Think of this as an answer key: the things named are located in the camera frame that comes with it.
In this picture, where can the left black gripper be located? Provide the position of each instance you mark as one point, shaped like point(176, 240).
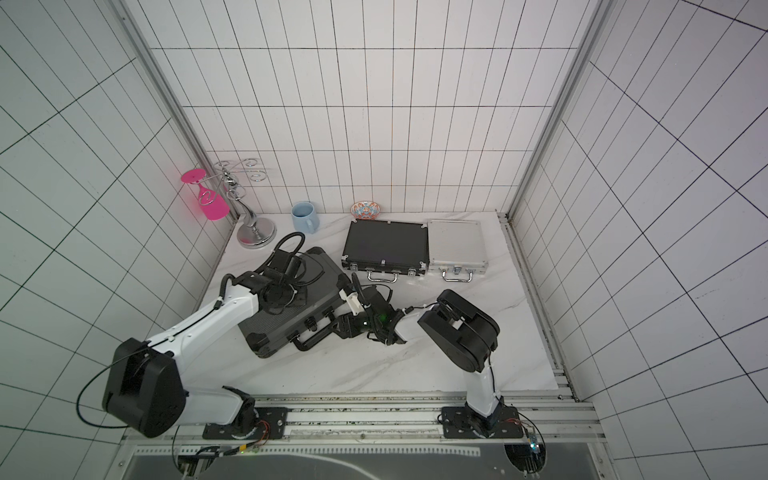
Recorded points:
point(301, 300)

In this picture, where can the silver poker case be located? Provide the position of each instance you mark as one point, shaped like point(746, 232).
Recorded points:
point(456, 250)

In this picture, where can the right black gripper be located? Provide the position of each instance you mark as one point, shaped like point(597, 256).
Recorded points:
point(365, 312)

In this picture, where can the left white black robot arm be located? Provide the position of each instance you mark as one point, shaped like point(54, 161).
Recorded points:
point(145, 386)

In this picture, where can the pink wine glass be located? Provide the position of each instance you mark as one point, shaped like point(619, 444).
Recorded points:
point(212, 204)

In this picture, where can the colourful patterned bowl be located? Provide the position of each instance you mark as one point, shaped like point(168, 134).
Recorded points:
point(365, 210)

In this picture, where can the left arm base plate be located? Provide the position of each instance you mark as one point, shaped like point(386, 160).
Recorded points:
point(258, 424)

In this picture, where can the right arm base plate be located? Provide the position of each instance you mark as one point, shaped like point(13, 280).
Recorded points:
point(466, 424)

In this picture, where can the light blue mug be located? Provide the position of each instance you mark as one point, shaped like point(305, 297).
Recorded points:
point(305, 217)

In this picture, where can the aluminium mounting rail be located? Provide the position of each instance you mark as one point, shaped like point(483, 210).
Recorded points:
point(550, 416)

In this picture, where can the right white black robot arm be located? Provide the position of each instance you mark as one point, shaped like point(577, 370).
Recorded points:
point(462, 331)

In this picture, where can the black poker case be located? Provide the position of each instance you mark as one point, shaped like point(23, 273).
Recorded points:
point(388, 247)
point(274, 327)

